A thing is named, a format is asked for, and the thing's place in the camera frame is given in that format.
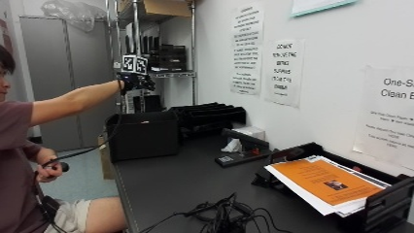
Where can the white marker cube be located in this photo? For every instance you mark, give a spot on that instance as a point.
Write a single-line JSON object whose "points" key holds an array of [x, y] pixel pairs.
{"points": [[135, 64]]}

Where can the black stacked trays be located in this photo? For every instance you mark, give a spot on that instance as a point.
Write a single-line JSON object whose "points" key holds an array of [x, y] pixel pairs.
{"points": [[171, 58]]}

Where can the the person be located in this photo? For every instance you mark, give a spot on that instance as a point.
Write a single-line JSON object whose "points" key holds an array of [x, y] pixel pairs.
{"points": [[15, 155]]}

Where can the black pouch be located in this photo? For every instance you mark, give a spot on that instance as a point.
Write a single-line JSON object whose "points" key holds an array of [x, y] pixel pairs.
{"points": [[50, 207]]}

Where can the black fabric storage box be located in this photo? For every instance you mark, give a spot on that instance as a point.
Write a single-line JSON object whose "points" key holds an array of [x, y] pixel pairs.
{"points": [[143, 136]]}

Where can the black desktop file sorter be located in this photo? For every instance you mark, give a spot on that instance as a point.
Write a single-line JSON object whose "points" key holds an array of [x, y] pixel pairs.
{"points": [[211, 117]]}

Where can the grey metal cabinet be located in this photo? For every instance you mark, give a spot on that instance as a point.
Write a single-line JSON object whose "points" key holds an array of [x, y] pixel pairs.
{"points": [[65, 84]]}

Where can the cardboard box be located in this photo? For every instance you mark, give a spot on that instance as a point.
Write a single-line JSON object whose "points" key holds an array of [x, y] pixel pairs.
{"points": [[166, 7]]}

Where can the tall white text notice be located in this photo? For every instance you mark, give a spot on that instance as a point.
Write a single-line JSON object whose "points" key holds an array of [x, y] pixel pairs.
{"points": [[247, 48]]}

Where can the clear plastic bag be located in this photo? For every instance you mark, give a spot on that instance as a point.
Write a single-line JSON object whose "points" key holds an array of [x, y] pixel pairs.
{"points": [[75, 13]]}

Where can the white tissue box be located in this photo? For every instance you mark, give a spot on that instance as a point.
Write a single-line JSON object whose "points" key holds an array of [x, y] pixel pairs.
{"points": [[246, 133]]}

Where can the black stapler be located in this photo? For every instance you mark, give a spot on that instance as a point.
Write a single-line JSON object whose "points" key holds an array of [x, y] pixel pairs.
{"points": [[244, 147]]}

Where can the white bold text notice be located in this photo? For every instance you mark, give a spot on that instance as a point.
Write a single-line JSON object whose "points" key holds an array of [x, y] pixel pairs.
{"points": [[286, 73]]}

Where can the stack of white papers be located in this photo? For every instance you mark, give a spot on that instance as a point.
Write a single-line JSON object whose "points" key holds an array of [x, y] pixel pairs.
{"points": [[302, 194]]}

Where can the orange flyer sheet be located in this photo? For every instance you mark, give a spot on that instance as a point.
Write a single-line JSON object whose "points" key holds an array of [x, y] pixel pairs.
{"points": [[331, 182]]}

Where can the black paper tray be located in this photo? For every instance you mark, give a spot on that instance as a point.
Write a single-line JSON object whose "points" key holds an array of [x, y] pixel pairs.
{"points": [[371, 200]]}

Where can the teal edged wall sheet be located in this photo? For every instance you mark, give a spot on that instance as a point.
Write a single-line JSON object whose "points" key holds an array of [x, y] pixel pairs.
{"points": [[322, 6]]}

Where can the large white wall notice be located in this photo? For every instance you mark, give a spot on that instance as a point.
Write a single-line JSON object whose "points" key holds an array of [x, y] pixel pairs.
{"points": [[388, 116]]}

